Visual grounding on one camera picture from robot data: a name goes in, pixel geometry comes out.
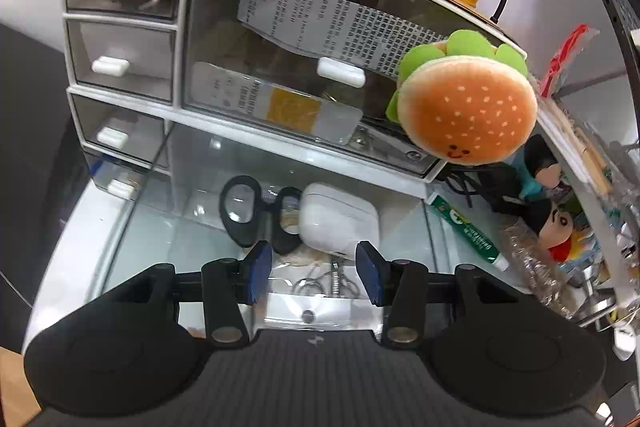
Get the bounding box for hamburger plush toy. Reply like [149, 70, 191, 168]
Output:
[386, 29, 538, 166]

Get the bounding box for black handled scissors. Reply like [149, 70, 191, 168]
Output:
[218, 176, 303, 256]

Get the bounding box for red plastic packet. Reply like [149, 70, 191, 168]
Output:
[538, 24, 600, 98]

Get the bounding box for green white toothpaste tube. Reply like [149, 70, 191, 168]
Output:
[426, 192, 509, 272]

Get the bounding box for white drawer organizer cabinet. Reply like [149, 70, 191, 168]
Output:
[63, 0, 508, 178]

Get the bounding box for printed paper receipt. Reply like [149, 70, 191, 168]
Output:
[236, 0, 445, 78]

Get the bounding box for yellow white medicine packet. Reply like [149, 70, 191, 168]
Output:
[189, 62, 362, 145]

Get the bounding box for white earbuds case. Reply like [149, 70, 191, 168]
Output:
[298, 183, 380, 259]

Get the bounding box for cartoon boy plush doll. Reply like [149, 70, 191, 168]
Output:
[516, 134, 596, 263]

